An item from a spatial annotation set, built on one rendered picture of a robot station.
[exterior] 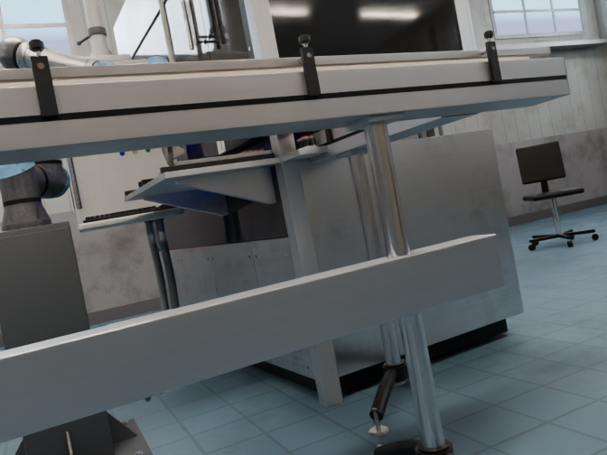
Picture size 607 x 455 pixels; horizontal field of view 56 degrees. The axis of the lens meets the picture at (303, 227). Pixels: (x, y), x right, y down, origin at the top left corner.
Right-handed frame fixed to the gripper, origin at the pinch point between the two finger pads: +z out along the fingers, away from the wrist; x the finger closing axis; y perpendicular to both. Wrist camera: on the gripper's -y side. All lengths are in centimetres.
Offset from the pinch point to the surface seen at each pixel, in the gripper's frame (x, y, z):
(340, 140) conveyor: -34, 46, 3
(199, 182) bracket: -2.3, 8.1, 7.5
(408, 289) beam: -92, 18, 43
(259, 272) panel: 25, 35, 44
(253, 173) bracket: -2.3, 28.1, 6.9
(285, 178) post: -12.3, 35.4, 10.9
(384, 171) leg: -90, 19, 19
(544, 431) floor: -80, 62, 91
